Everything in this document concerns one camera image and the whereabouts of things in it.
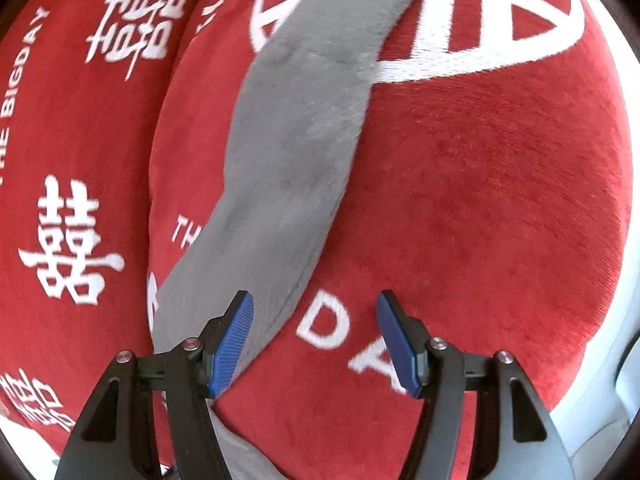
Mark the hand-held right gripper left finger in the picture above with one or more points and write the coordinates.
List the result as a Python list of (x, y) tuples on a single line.
[(234, 344)]

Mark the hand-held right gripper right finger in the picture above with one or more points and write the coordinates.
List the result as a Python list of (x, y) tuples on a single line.
[(397, 344)]

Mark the grey fleece cloth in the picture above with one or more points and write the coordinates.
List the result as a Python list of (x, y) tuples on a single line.
[(295, 135)]

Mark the red cloth with white lettering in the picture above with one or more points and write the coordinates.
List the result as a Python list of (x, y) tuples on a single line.
[(475, 185)]

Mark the red printed blanket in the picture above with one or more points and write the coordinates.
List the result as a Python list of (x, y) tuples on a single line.
[(75, 125)]

